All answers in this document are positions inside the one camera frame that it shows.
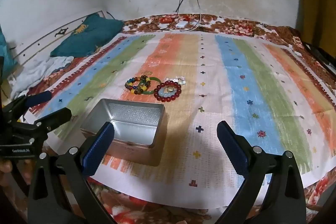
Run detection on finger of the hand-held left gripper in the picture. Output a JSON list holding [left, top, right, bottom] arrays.
[[34, 107, 72, 133], [2, 90, 52, 121]]

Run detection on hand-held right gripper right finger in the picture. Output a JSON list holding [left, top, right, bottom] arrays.
[[217, 120, 306, 224]]

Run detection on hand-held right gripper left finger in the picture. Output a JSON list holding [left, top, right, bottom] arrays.
[[28, 121, 116, 224]]

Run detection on silver metal tin box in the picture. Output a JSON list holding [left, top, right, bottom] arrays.
[[80, 98, 168, 167]]

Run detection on multicolour bead bracelet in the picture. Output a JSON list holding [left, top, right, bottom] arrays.
[[125, 75, 152, 96]]

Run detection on red bead bracelet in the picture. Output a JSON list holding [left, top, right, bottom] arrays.
[[154, 81, 182, 103]]

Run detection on green jade bangle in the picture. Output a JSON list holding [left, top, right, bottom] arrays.
[[136, 77, 162, 95]]

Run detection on person's left hand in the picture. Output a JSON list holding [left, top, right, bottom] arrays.
[[0, 160, 13, 176]]

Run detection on light blue crumpled cloth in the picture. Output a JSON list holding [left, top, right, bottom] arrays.
[[10, 55, 75, 99]]

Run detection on teal cloth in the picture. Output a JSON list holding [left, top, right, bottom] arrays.
[[0, 31, 17, 73]]

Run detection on striped colourful mat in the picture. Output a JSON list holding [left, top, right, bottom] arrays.
[[25, 32, 336, 207]]

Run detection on teal pillow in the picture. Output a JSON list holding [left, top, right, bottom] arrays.
[[50, 14, 124, 58]]

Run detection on pastel stone bracelet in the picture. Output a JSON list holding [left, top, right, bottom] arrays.
[[165, 76, 188, 85]]

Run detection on black cable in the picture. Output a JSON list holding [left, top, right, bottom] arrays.
[[157, 0, 190, 30]]

